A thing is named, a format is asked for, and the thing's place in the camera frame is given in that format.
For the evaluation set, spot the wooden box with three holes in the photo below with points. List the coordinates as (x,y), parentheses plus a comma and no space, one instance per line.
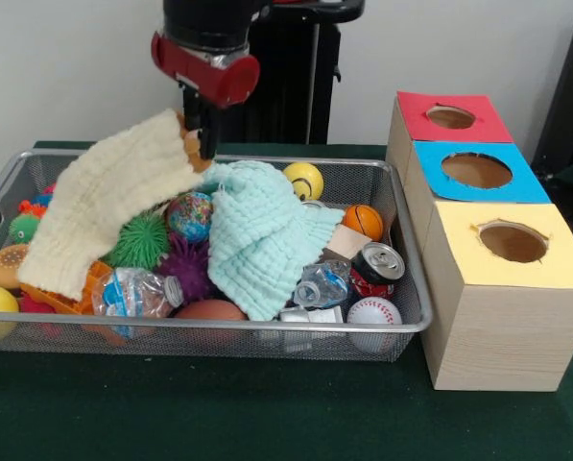
(497,336)

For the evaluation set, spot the mint green waffle cloth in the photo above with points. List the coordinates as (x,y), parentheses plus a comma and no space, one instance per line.
(257,240)

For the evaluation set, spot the white baseball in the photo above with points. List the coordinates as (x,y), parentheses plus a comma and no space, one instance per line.
(374,312)

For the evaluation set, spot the large green spiky ball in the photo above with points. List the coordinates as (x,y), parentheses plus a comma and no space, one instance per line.
(139,240)

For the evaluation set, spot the crushed bottle with blue label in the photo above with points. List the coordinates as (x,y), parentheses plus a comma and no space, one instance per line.
(132,295)

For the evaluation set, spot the brown hedgehog plush toy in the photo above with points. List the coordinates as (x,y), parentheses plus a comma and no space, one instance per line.
(198,164)

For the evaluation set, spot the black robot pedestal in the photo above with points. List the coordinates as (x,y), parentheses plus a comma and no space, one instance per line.
(291,96)

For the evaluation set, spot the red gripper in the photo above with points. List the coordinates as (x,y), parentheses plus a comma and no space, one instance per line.
(204,74)

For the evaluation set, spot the purple spiky ball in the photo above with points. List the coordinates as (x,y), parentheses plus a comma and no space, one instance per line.
(190,274)

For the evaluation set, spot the yellow smiley ball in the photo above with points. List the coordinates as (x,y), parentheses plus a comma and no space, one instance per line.
(305,180)

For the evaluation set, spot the crushed red soda can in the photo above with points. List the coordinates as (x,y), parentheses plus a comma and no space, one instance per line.
(377,269)

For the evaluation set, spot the globe print ball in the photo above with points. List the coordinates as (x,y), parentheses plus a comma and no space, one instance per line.
(189,215)

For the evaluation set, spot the silver mesh bin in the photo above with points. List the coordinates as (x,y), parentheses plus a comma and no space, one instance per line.
(195,346)

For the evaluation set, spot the cream waffle cloth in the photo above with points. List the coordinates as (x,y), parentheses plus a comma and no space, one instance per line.
(103,192)

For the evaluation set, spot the small orange basketball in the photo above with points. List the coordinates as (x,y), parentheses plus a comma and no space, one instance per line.
(363,222)

